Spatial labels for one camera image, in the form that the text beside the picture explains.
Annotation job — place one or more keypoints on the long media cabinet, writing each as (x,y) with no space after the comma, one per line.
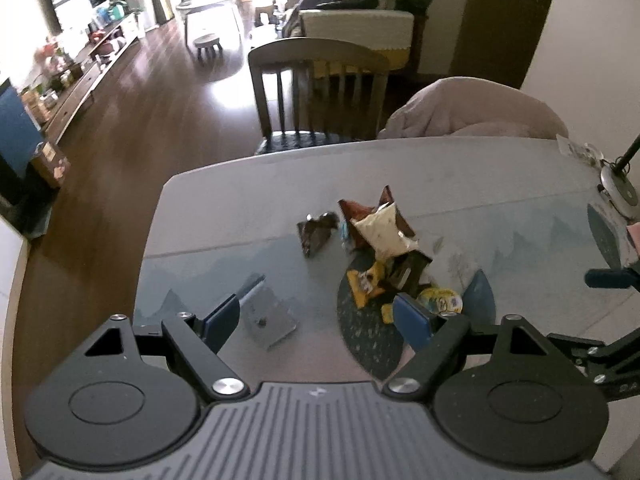
(85,75)

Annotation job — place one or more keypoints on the clear plastic wrapper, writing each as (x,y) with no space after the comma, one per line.
(580,149)

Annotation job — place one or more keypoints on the beige covered chair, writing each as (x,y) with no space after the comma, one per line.
(465,110)

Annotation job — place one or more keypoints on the small cardboard box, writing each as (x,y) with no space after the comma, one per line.
(50,165)

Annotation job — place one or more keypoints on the blue panel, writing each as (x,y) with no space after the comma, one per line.
(17,130)

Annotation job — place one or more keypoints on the dark snack packet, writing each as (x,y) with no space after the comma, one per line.
(316,234)

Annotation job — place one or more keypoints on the brown snack packet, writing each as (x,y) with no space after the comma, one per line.
(395,215)

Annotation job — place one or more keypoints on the round tripod base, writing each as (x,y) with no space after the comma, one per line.
(617,187)

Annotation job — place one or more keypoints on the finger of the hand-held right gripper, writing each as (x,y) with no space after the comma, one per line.
(607,278)
(590,350)

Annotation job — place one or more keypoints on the yellow snack packet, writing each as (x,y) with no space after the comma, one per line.
(367,285)

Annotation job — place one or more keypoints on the black and white snack packet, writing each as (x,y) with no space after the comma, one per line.
(407,272)

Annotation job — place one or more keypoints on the small yellow snack piece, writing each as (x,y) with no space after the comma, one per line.
(388,312)

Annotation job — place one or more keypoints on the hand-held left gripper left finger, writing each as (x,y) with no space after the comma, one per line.
(222,319)

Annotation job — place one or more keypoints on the cream sofa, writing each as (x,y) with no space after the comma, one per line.
(357,30)

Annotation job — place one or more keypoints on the white coffee table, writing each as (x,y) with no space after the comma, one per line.
(207,10)

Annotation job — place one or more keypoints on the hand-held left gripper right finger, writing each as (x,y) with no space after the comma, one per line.
(411,322)

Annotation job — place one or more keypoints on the small wooden stool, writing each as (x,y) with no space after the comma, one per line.
(207,45)

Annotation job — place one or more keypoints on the wooden chair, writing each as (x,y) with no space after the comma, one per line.
(320,90)

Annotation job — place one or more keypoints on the cream white snack packet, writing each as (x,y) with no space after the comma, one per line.
(382,232)

